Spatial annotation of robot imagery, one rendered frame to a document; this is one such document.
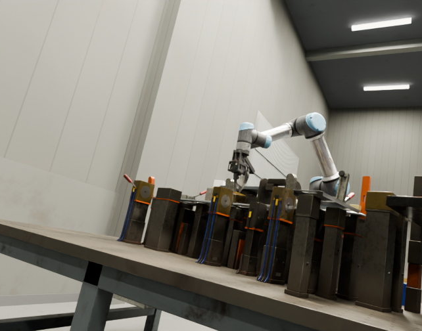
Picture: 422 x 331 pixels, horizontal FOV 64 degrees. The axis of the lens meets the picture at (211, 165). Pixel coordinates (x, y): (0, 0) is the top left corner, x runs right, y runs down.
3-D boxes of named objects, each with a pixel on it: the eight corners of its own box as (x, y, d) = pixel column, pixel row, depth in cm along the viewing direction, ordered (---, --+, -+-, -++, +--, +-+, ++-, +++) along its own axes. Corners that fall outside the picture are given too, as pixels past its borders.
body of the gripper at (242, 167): (227, 172, 173) (231, 149, 175) (237, 176, 179) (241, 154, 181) (238, 171, 167) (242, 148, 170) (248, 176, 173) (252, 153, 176)
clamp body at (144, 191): (113, 240, 193) (129, 178, 201) (133, 243, 202) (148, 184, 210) (120, 242, 187) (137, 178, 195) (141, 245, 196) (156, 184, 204)
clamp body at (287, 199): (250, 280, 120) (266, 184, 127) (269, 282, 128) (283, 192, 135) (265, 284, 115) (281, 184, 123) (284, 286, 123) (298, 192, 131)
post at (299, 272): (283, 293, 96) (298, 194, 102) (292, 293, 99) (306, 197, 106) (299, 297, 92) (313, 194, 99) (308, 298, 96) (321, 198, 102)
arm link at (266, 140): (261, 138, 192) (245, 132, 187) (274, 134, 182) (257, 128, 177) (259, 151, 191) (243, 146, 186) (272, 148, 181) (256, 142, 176)
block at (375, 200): (354, 305, 104) (366, 190, 112) (365, 305, 109) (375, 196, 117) (382, 312, 98) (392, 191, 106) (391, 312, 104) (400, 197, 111)
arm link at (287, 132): (292, 119, 220) (233, 136, 196) (305, 115, 211) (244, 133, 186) (297, 136, 221) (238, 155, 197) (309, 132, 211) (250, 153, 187)
